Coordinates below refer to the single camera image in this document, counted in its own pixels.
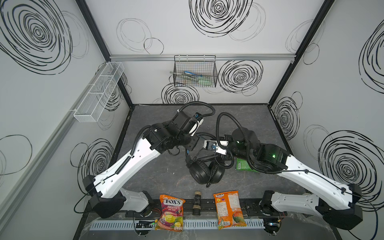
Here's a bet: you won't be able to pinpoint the small dark bottle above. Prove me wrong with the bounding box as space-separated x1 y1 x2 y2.
193 191 202 216

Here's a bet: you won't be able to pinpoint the green snack bag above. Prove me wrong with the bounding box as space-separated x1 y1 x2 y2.
236 159 258 173

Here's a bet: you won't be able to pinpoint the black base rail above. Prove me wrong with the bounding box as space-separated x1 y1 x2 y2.
119 197 289 218

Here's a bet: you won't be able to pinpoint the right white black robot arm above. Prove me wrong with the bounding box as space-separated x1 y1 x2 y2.
215 112 370 232

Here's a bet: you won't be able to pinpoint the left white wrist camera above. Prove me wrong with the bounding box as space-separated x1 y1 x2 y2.
189 112 204 137

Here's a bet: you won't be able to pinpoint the black blue headphones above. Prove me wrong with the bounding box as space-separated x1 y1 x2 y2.
185 150 225 188

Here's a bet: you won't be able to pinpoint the Fox's fruits candy bag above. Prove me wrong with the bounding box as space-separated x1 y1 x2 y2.
155 195 186 232

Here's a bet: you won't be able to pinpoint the black wire wall basket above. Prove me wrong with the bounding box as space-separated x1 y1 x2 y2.
171 55 218 88

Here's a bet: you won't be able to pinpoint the orange snack bag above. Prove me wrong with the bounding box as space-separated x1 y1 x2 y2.
213 191 247 230

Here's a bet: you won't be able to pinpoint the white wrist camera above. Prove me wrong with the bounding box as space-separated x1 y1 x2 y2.
189 112 204 137
203 140 227 155

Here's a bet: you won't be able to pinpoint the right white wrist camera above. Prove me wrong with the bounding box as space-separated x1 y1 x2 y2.
203 140 227 155

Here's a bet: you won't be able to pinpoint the white wire wall shelf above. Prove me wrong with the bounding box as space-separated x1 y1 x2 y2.
74 62 125 123

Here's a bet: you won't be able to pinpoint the white slotted cable duct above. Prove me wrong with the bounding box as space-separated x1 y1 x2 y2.
89 219 265 231

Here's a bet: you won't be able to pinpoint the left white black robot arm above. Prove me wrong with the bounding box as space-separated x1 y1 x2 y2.
83 101 216 219

